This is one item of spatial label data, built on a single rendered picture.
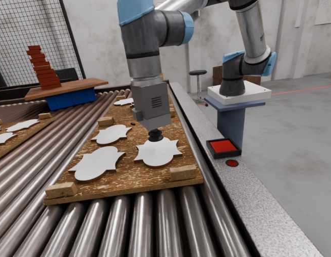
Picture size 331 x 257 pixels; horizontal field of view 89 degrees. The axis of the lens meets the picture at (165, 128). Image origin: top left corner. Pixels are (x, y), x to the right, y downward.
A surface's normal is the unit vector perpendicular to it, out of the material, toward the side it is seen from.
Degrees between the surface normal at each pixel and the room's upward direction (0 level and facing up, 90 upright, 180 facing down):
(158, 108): 90
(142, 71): 90
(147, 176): 0
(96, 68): 90
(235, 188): 0
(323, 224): 0
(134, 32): 90
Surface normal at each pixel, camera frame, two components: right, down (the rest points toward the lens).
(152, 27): 0.70, 0.22
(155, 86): 0.46, 0.33
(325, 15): 0.11, 0.40
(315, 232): -0.11, -0.90
